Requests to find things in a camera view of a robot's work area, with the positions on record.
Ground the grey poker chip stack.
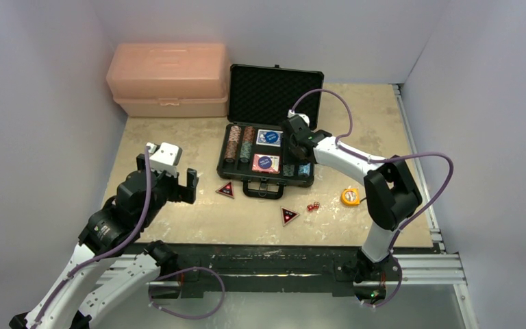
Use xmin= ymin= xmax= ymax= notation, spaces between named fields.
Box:
xmin=282 ymin=164 xmax=295 ymax=177

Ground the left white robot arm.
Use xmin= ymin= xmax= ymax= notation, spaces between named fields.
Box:
xmin=9 ymin=169 xmax=199 ymax=328

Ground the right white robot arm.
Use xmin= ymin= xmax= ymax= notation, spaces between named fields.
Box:
xmin=280 ymin=114 xmax=423 ymax=279

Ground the black poker set case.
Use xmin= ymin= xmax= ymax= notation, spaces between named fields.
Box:
xmin=216 ymin=64 xmax=324 ymax=199

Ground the red triangular dealer button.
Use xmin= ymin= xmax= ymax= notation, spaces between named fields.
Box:
xmin=216 ymin=182 xmax=234 ymax=198

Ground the brown lower chip stack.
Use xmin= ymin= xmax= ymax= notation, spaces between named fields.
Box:
xmin=224 ymin=141 xmax=238 ymax=163

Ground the green chip stack in case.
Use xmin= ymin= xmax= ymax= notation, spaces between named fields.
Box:
xmin=239 ymin=141 xmax=253 ymax=163

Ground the orange chip stack in case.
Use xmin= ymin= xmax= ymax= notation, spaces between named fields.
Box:
xmin=227 ymin=125 xmax=242 ymax=143

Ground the dark red chip stack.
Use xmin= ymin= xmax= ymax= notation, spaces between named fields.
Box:
xmin=242 ymin=126 xmax=255 ymax=144

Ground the red card deck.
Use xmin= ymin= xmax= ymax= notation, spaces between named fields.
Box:
xmin=251 ymin=154 xmax=280 ymax=174

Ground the blue card deck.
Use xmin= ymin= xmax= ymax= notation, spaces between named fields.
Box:
xmin=255 ymin=129 xmax=282 ymax=147

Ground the pink plastic storage box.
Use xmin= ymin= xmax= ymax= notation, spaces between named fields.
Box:
xmin=106 ymin=43 xmax=231 ymax=118

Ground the light blue chip stack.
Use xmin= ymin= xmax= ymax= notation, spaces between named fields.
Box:
xmin=297 ymin=163 xmax=311 ymax=178

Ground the yellow measuring tape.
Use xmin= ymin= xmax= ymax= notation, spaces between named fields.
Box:
xmin=340 ymin=188 xmax=362 ymax=207

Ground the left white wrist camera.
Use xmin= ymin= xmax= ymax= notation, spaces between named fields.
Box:
xmin=146 ymin=143 xmax=183 ymax=178

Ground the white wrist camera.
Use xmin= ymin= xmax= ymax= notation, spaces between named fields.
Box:
xmin=146 ymin=143 xmax=183 ymax=178
xmin=288 ymin=109 xmax=310 ymax=127

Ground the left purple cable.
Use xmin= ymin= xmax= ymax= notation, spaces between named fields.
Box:
xmin=32 ymin=145 xmax=154 ymax=326

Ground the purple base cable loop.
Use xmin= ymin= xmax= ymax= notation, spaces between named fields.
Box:
xmin=148 ymin=265 xmax=226 ymax=320

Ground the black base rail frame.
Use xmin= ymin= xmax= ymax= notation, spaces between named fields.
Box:
xmin=127 ymin=243 xmax=405 ymax=301

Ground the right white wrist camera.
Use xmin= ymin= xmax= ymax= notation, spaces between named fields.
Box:
xmin=288 ymin=109 xmax=310 ymax=127

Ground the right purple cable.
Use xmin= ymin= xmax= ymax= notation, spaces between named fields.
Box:
xmin=291 ymin=88 xmax=455 ymax=260

